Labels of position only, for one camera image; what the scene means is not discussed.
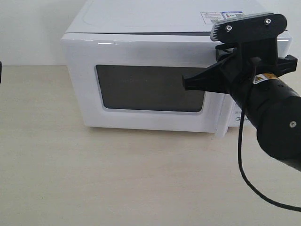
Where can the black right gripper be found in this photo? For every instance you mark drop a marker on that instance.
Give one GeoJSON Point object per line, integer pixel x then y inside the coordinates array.
{"type": "Point", "coordinates": [256, 89]}

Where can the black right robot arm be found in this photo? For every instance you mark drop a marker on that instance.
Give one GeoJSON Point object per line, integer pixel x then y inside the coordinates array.
{"type": "Point", "coordinates": [279, 135]}

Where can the warning label sticker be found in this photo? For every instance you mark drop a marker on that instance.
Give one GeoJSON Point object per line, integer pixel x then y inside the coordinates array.
{"type": "Point", "coordinates": [213, 17]}

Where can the white microwave door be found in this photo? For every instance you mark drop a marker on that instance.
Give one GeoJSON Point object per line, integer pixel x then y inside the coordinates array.
{"type": "Point", "coordinates": [135, 82]}

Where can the white microwave oven body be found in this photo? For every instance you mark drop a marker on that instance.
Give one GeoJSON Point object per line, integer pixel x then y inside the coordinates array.
{"type": "Point", "coordinates": [160, 17]}

